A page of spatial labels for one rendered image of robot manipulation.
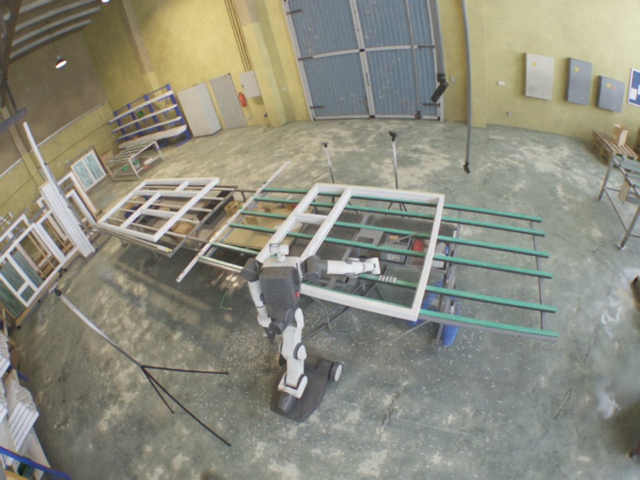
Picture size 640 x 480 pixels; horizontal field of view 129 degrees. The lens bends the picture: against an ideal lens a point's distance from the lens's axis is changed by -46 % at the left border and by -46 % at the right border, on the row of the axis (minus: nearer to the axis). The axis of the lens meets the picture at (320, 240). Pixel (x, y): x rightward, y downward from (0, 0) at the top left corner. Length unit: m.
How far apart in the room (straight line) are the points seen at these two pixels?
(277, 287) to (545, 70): 7.36
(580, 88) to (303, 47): 7.38
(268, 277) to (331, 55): 7.15
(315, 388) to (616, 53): 9.04
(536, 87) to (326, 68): 5.59
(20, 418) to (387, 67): 9.94
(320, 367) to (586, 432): 2.67
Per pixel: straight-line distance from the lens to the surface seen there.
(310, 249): 2.50
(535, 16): 7.88
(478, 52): 7.27
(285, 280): 1.75
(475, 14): 7.24
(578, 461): 3.13
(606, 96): 8.50
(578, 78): 8.07
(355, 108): 8.42
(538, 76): 7.77
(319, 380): 2.64
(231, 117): 11.09
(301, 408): 2.59
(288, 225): 2.91
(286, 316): 1.99
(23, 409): 4.73
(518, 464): 2.82
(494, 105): 7.95
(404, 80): 7.85
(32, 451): 4.75
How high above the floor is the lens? 2.58
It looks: 40 degrees down
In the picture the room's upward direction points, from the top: 16 degrees counter-clockwise
